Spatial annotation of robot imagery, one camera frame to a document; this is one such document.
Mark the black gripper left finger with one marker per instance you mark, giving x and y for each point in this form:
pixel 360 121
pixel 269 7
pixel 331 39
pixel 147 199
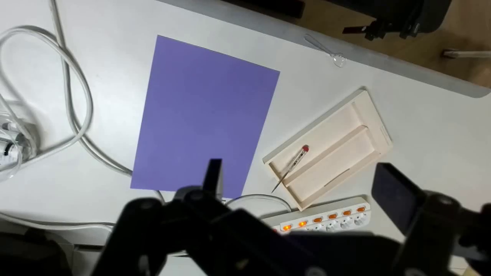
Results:
pixel 214 179

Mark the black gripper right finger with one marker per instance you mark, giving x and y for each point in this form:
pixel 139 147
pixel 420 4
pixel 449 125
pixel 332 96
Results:
pixel 398 196

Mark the beige wooden tray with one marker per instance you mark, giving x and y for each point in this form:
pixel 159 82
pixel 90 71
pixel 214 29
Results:
pixel 343 144

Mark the white power strip orange switches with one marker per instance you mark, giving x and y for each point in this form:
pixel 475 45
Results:
pixel 329 217

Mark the purple paper sheet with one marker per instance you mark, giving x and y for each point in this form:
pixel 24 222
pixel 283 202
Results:
pixel 200 105

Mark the clear plastic spoon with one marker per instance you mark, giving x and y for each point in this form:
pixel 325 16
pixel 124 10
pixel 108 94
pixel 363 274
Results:
pixel 338 59

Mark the black office chair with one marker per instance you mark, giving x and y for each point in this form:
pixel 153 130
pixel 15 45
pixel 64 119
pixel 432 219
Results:
pixel 404 18

